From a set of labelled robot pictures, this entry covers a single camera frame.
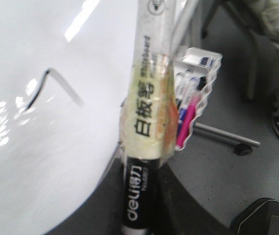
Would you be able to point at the taped black whiteboard marker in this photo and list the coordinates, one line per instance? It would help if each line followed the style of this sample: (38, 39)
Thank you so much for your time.
(149, 122)

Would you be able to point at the white plastic marker tray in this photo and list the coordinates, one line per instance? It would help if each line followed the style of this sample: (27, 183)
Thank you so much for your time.
(201, 63)

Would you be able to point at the dark grey box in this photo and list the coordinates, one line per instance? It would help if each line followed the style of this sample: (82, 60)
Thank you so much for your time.
(255, 219)

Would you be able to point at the pink marker in tray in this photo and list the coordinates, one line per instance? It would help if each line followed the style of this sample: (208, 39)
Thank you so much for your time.
(190, 115)

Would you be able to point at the rolling chair base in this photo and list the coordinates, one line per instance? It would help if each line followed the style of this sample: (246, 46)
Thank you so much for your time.
(249, 25)

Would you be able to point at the white whiteboard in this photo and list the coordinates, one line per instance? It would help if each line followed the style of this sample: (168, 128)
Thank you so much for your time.
(65, 67)

